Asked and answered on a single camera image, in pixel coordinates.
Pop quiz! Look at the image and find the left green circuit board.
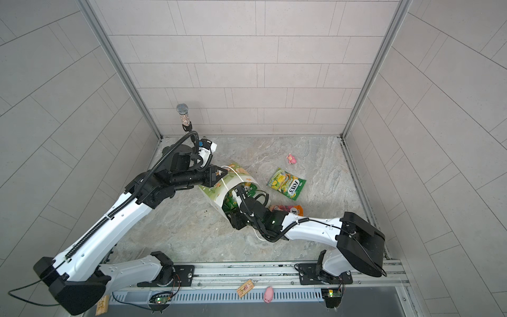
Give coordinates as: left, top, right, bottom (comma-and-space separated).
149, 291, 173, 313

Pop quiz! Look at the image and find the wooden mousetrap on rail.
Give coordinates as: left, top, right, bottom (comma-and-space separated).
236, 279, 255, 299

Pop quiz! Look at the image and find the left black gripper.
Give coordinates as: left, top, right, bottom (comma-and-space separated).
172, 162, 230, 189

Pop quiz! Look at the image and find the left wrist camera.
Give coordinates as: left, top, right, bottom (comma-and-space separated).
198, 138, 217, 166

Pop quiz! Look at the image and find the small pink toy on table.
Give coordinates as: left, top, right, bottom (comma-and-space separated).
287, 154, 297, 165

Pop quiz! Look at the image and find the right green circuit board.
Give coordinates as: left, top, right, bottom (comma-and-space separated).
321, 289, 343, 309

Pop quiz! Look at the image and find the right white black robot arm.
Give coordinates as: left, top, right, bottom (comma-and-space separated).
229, 190, 387, 286

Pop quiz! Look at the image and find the pink pig toy on rail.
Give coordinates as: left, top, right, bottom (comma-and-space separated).
264, 286, 274, 303

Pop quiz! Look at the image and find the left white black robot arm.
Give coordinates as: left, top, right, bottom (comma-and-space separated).
34, 139, 227, 316

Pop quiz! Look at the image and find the white illustrated paper bag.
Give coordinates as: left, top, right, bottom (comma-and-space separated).
199, 162, 269, 232

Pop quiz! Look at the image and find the green Fox's candy bag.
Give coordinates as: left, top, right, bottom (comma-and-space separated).
267, 169, 306, 201
222, 190, 240, 217

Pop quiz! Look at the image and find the silver microphone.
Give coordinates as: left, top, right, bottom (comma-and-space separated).
176, 104, 191, 127

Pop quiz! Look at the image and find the green circuit board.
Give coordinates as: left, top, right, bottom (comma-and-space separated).
149, 291, 173, 313
321, 289, 343, 309

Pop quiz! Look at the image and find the orange Fox's candy bag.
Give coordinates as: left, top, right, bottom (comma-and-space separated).
269, 205, 304, 217

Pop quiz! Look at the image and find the wooden tag at left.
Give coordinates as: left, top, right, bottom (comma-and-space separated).
95, 295, 110, 316

